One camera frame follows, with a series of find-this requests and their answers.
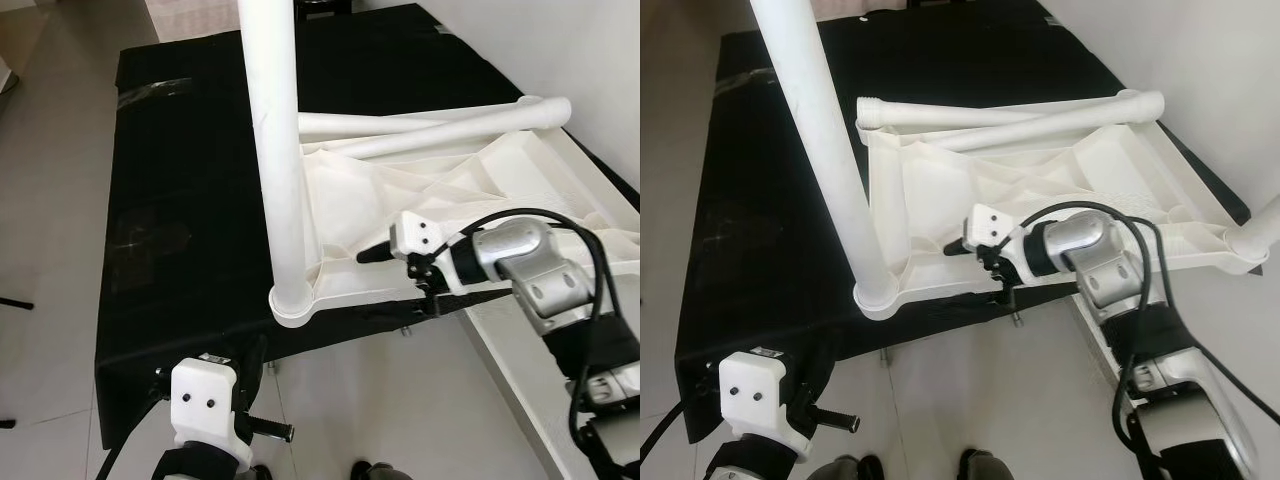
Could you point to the clear tape strip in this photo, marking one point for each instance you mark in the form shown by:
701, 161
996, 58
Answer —
150, 92
745, 82

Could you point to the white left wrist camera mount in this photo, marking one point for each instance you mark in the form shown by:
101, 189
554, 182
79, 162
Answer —
755, 390
205, 400

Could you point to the white plastic table top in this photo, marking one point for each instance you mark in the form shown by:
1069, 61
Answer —
520, 190
1100, 180

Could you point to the black robot left foot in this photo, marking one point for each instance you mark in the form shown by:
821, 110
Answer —
872, 468

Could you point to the black round basin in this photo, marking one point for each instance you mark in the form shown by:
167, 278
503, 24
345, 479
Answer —
328, 8

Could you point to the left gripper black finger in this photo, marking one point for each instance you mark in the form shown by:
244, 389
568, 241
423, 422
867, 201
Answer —
254, 368
818, 365

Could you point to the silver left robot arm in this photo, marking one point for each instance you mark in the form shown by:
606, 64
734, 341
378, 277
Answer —
750, 465
200, 465

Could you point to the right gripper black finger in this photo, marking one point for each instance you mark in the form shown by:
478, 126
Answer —
375, 254
960, 247

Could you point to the black tablecloth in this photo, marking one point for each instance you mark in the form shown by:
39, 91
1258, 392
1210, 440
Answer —
180, 180
760, 200

